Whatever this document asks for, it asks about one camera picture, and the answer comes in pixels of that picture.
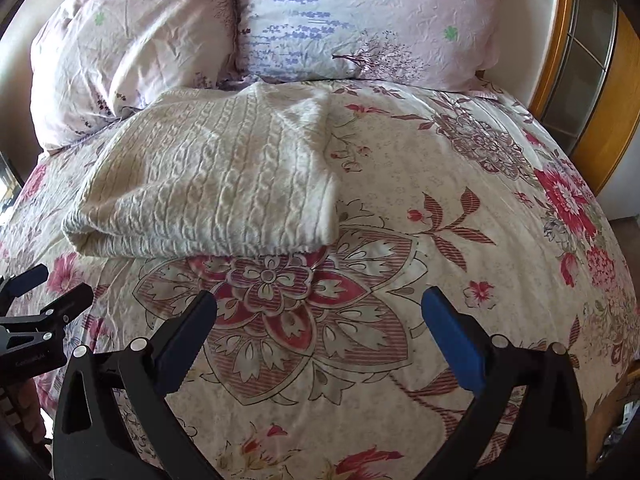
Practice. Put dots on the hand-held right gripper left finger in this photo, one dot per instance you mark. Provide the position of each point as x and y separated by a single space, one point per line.
185 345

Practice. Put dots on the person's left hand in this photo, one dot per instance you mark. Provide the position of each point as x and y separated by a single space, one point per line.
32 410

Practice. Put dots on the wooden headboard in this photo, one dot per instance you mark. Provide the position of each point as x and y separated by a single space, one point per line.
600 150

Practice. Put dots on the pillow with blue lavender print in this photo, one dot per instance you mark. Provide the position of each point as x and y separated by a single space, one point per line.
375 20

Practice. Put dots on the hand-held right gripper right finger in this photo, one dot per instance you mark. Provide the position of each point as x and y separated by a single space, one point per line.
455 340

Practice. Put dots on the floral bed cover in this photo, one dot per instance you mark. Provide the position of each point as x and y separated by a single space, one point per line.
450 160

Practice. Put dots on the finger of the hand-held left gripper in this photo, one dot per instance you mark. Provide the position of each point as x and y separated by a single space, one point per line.
27 280
67 302

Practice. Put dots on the pale pink floral pillow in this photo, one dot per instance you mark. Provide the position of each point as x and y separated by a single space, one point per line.
125 45

